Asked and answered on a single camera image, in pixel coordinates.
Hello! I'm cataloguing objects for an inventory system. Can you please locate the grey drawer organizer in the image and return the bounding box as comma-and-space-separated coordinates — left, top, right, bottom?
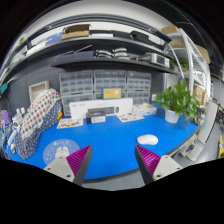
59, 70, 93, 95
127, 71, 151, 90
94, 70, 126, 91

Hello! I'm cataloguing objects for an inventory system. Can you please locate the round cartoon mouse pad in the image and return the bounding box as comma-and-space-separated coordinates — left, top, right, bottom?
43, 139, 80, 165

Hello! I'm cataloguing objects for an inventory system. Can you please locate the silver electronic device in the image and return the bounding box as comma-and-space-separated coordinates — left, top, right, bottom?
148, 53, 170, 68

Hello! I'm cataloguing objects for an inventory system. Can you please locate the blue table mat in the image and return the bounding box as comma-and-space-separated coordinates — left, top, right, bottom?
6, 103, 200, 180

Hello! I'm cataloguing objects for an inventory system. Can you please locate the grey drawer organizer right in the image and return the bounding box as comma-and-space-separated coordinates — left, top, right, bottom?
127, 71, 151, 90

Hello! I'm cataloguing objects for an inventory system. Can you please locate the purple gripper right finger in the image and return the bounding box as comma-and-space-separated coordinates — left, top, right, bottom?
135, 145, 182, 184

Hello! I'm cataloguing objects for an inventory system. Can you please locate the dark wall shelf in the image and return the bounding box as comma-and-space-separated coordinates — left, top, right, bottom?
51, 58, 175, 74

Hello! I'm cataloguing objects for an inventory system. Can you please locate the grey drawer organizer left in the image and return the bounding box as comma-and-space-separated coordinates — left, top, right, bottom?
59, 70, 93, 95

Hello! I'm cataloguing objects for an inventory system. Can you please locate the cardboard box on shelf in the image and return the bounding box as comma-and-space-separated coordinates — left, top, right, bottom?
61, 24, 90, 40

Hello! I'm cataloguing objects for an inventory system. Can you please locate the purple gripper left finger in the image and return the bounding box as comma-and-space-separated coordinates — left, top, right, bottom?
44, 145, 93, 186

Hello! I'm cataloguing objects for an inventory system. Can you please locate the patterned fabric bag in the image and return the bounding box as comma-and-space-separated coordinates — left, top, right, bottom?
14, 88, 62, 159

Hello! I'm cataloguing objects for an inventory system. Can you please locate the white metal rack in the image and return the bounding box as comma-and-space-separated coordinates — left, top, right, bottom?
168, 29, 211, 102

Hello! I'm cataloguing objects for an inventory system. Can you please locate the right sticker sheet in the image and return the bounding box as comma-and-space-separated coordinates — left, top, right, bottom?
118, 113, 143, 123

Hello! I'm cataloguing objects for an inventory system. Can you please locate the yellow card box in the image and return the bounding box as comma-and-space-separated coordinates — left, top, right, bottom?
102, 88, 121, 99

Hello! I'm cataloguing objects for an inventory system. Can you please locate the clear plastic container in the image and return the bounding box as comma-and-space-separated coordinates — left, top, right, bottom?
133, 103, 157, 116

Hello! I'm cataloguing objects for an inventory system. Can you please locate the green potted plant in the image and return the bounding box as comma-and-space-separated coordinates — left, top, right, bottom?
155, 78, 200, 124

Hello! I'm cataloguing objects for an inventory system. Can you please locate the small black box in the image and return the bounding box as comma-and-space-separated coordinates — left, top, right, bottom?
86, 112, 106, 124

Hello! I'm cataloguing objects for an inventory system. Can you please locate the sticker sheet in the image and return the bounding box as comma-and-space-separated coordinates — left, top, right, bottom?
57, 118, 83, 129
118, 113, 143, 123

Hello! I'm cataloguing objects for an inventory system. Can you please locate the long white product box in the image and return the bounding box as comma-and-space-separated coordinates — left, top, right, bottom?
69, 98, 133, 119

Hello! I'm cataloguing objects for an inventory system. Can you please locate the left sticker sheet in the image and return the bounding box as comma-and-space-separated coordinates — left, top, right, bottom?
57, 118, 83, 129

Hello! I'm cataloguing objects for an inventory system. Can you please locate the grey drawer organizer middle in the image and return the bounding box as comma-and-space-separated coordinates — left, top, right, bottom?
94, 70, 126, 91

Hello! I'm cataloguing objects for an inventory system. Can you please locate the white computer mouse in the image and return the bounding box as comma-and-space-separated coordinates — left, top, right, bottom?
137, 134, 158, 145

